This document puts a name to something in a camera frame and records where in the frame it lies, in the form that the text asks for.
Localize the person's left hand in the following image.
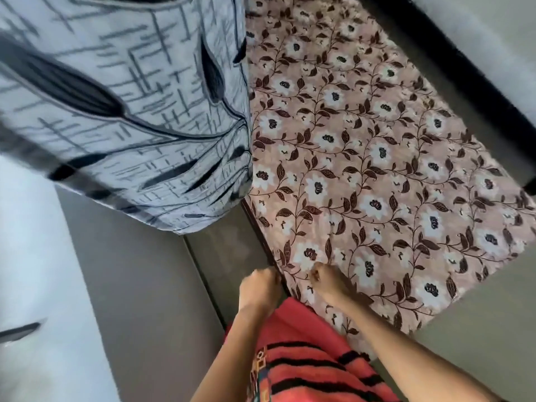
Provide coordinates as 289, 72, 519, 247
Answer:
237, 267, 284, 317

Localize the person's right hand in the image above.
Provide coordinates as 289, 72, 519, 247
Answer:
309, 262, 357, 308

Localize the pink floral bed sheet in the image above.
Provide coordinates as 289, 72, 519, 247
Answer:
241, 0, 536, 336

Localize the person's left forearm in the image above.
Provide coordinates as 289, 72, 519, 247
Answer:
190, 305, 277, 402

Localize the person's right forearm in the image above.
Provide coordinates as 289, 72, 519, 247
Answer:
343, 296, 508, 402

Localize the person's pink garment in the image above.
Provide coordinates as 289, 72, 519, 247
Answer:
224, 296, 401, 402

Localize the wide blue leaf print curtain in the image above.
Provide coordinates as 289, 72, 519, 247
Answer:
0, 0, 254, 402

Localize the black framed white daybed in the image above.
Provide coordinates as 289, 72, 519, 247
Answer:
364, 0, 536, 197

